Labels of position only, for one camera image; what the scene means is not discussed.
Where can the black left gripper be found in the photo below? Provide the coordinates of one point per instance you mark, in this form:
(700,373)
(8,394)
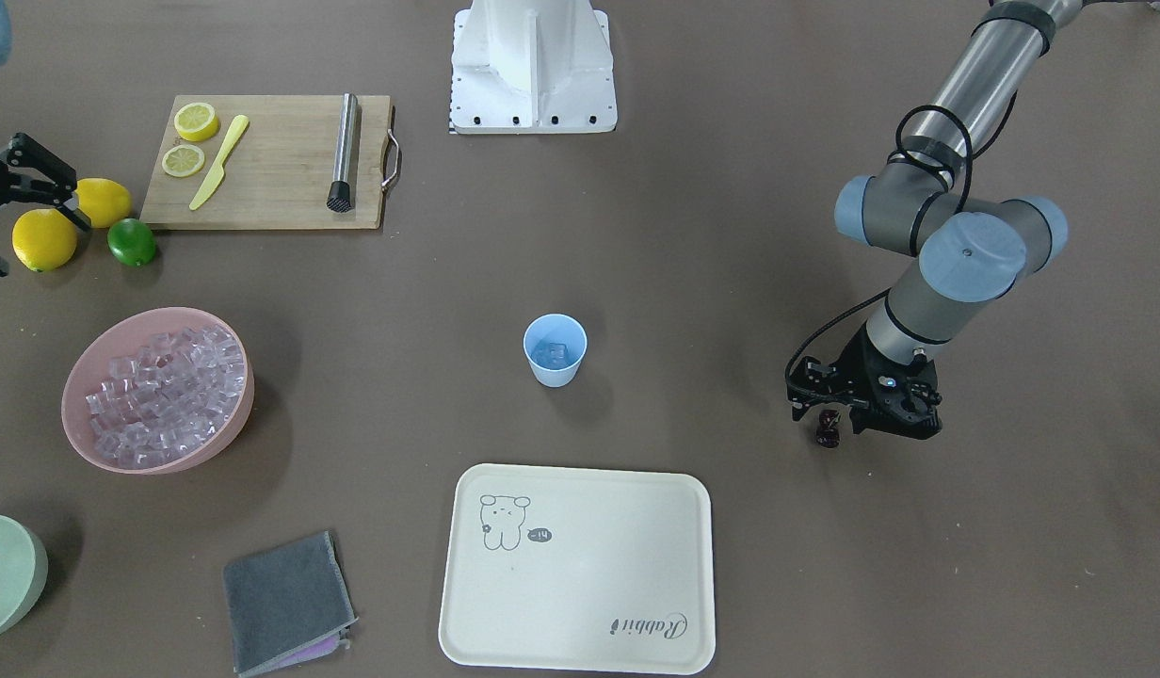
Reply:
(854,375)

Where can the clear ice cube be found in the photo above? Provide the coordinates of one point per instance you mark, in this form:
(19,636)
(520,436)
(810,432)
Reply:
(551,355)

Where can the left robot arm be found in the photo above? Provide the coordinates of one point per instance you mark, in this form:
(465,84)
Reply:
(965,252)

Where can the dark cherries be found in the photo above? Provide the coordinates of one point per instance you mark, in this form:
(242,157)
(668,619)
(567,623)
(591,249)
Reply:
(827,432)

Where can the pink bowl of ice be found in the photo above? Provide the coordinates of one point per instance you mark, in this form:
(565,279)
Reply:
(158,393)

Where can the blue plastic cup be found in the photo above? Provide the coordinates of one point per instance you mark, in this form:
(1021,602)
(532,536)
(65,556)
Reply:
(556,328)

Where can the yellow lemon front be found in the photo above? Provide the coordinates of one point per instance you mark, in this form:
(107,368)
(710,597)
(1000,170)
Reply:
(44,240)

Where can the yellow lemon near lime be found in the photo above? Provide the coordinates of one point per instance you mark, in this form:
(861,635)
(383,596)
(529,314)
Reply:
(104,202)

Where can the green lime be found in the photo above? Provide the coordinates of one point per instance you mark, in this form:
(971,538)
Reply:
(131,242)

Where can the lemon half slice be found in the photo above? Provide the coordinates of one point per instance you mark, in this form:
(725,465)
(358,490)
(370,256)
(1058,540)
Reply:
(182,161)
(196,122)

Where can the yellow plastic knife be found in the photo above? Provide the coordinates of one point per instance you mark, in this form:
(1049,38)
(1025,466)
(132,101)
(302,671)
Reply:
(217,171)

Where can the wooden cutting board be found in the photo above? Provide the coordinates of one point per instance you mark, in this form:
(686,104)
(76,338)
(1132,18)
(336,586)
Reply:
(278,175)

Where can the steel muddler black tip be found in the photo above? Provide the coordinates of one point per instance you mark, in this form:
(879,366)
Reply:
(341,192)

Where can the mint green bowl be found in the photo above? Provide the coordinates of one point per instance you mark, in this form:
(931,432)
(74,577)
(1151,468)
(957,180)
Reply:
(24,567)

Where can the cream rabbit tray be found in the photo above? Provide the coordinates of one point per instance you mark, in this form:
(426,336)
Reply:
(596,570)

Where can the grey folded cloth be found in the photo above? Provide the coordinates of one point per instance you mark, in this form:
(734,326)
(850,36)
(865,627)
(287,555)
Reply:
(287,605)

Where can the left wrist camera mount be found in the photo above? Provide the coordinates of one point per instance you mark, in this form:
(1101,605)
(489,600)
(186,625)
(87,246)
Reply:
(810,384)

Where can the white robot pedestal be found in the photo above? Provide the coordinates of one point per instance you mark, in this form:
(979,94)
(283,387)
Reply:
(532,68)

